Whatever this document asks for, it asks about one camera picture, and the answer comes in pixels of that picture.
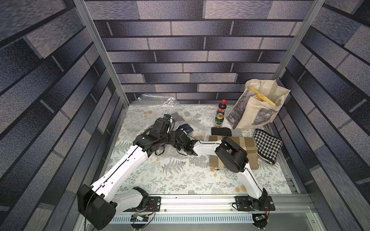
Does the grey navy striped scarf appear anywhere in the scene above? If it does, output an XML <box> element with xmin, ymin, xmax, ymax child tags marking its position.
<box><xmin>170</xmin><ymin>113</ymin><xmax>194</xmax><ymax>134</ymax></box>

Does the grey black striped scarf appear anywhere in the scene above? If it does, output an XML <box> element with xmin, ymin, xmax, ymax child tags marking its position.
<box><xmin>211</xmin><ymin>127</ymin><xmax>243</xmax><ymax>137</ymax></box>

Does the clear plastic vacuum bag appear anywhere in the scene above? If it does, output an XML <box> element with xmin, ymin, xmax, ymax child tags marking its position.
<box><xmin>135</xmin><ymin>93</ymin><xmax>180</xmax><ymax>107</ymax></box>

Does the brown plaid scarf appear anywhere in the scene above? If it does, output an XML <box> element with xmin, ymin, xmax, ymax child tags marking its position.
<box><xmin>209</xmin><ymin>137</ymin><xmax>259</xmax><ymax>170</ymax></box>

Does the black white houndstooth scarf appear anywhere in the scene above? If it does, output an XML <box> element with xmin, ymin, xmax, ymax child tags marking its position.
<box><xmin>253</xmin><ymin>129</ymin><xmax>283</xmax><ymax>165</ymax></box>

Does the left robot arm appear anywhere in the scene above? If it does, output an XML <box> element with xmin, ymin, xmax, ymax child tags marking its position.
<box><xmin>77</xmin><ymin>114</ymin><xmax>174</xmax><ymax>231</ymax></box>

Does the beige canvas tote bag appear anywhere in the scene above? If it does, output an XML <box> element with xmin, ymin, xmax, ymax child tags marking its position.
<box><xmin>226</xmin><ymin>79</ymin><xmax>291</xmax><ymax>131</ymax></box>

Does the green drink can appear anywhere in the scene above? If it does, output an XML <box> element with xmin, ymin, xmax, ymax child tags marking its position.
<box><xmin>215</xmin><ymin>113</ymin><xmax>224</xmax><ymax>128</ymax></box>

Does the dark soy sauce bottle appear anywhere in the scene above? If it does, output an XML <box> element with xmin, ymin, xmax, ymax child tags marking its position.
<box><xmin>217</xmin><ymin>100</ymin><xmax>227</xmax><ymax>115</ymax></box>

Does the left circuit board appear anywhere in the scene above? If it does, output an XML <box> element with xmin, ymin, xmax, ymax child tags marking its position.
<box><xmin>130</xmin><ymin>213</ymin><xmax>150</xmax><ymax>223</ymax></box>

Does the circuit board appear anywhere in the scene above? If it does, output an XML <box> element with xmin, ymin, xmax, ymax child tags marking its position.
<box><xmin>130</xmin><ymin>213</ymin><xmax>150</xmax><ymax>223</ymax></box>
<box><xmin>252</xmin><ymin>214</ymin><xmax>269</xmax><ymax>230</ymax></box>

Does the yellow object in tote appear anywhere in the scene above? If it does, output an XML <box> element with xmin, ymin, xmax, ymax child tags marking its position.
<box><xmin>249</xmin><ymin>87</ymin><xmax>276</xmax><ymax>106</ymax></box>

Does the right circuit board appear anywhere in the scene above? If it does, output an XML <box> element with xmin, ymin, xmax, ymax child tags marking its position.
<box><xmin>252</xmin><ymin>214</ymin><xmax>269</xmax><ymax>230</ymax></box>

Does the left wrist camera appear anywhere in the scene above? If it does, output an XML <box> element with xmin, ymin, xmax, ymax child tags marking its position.
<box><xmin>163</xmin><ymin>114</ymin><xmax>172</xmax><ymax>121</ymax></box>

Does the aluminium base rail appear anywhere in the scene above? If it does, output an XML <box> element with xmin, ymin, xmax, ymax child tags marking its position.
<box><xmin>73</xmin><ymin>193</ymin><xmax>326</xmax><ymax>231</ymax></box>

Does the aluminium frame post left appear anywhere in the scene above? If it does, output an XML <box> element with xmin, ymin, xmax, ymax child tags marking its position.
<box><xmin>73</xmin><ymin>0</ymin><xmax>129</xmax><ymax>108</ymax></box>

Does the aluminium frame post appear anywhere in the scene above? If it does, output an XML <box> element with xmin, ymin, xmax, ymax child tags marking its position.
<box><xmin>273</xmin><ymin>0</ymin><xmax>325</xmax><ymax>81</ymax></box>
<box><xmin>73</xmin><ymin>0</ymin><xmax>129</xmax><ymax>108</ymax></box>

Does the aluminium frame post right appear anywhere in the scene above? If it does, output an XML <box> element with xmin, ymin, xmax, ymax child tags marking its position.
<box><xmin>273</xmin><ymin>0</ymin><xmax>325</xmax><ymax>81</ymax></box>

